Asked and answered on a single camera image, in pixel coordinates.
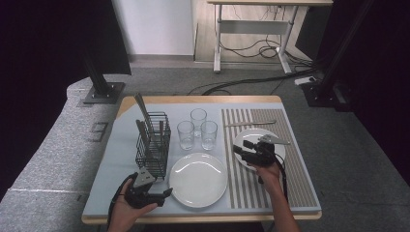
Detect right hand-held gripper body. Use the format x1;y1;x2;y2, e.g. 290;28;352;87
248;134;291;168

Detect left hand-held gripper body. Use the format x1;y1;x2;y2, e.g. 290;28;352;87
124;166;160;210

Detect white round plate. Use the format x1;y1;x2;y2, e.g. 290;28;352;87
232;128;287;173
168;152;229;209

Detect black wire cutlery basket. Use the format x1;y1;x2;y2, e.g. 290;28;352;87
134;111;172;181

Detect person's right hand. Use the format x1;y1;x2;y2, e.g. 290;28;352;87
251;159;282;191

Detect person's left hand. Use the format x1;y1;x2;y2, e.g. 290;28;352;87
106;178;160;231

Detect clear drinking glass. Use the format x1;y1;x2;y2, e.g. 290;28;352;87
200;120;220;152
190;108;208;138
176;120;196;152

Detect striped grey placemat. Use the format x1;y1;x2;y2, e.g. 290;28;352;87
220;108;320;210

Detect light blue table mat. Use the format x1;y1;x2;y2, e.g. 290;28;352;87
84;101;323;218

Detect short silver cutlery piece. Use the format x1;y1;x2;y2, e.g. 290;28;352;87
135;119;152;160

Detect white power strip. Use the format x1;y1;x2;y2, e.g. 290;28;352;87
294;75;318;87

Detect long silver cutlery piece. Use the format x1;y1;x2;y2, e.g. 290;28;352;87
133;92;155;138

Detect white standing desk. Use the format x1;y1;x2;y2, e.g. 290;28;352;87
207;0;335;74

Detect black curtain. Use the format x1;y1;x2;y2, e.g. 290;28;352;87
295;0;410;178

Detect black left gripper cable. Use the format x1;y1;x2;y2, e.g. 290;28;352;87
106;172;139;226

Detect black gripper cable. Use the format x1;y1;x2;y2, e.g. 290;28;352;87
274;154;290;205
106;172;139;226

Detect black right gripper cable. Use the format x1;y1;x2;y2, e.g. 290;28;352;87
274;154;290;205

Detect black floor cable bundle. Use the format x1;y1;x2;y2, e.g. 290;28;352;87
187;66;320;97

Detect tangled cables under desk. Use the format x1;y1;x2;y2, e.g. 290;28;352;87
219;5;315;67

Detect black stand with base plate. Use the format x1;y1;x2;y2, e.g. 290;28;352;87
81;47;127;105

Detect black metal frame stand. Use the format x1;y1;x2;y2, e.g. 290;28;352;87
303;0;377;112

